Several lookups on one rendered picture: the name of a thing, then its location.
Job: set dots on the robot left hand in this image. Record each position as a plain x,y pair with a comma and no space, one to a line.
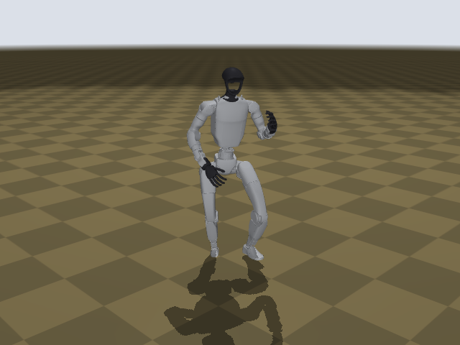
272,124

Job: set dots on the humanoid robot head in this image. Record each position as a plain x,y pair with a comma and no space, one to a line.
232,75

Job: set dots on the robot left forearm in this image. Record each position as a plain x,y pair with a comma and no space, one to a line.
266,133

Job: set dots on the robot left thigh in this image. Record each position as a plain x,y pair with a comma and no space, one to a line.
251,183

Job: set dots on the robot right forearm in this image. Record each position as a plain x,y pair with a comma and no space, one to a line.
195,145

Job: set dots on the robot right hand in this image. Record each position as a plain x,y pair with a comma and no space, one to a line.
212,173

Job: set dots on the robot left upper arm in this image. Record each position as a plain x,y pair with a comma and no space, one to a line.
257,117

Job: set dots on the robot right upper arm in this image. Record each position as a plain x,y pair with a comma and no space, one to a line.
206,109

